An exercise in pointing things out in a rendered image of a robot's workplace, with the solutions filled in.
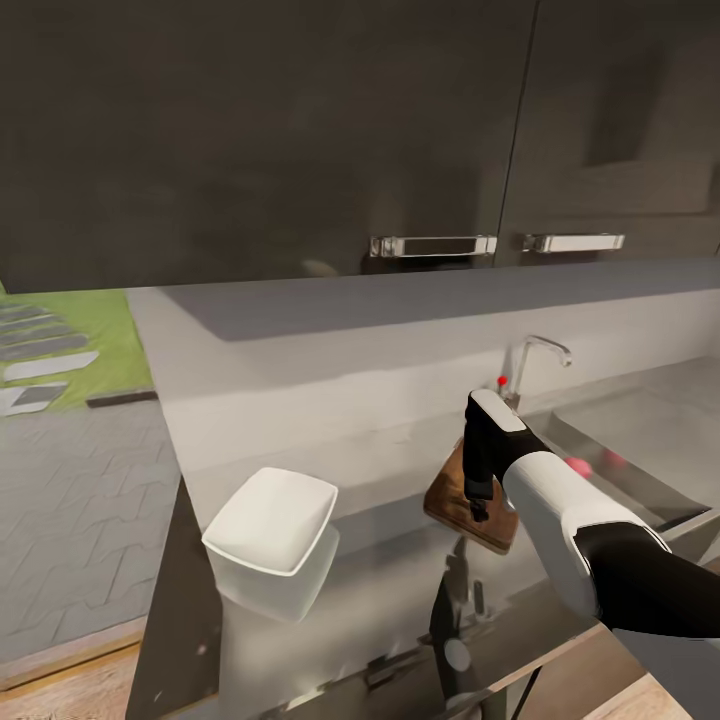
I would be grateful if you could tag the drop in sink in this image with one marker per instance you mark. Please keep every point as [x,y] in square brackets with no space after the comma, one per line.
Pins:
[655,456]

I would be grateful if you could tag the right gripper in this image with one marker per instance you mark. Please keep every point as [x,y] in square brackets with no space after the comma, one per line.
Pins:
[478,485]

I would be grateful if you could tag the fixed window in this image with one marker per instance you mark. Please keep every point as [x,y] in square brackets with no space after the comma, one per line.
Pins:
[88,481]

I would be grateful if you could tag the cutting board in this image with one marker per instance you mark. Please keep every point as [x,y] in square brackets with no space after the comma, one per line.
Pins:
[498,526]

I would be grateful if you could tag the bowl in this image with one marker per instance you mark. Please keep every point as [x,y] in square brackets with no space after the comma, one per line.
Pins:
[273,522]

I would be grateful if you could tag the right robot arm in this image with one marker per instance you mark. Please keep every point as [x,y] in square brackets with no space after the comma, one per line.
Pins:
[603,560]

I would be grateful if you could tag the vidalia onion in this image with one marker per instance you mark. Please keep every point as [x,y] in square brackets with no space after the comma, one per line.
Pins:
[581,466]

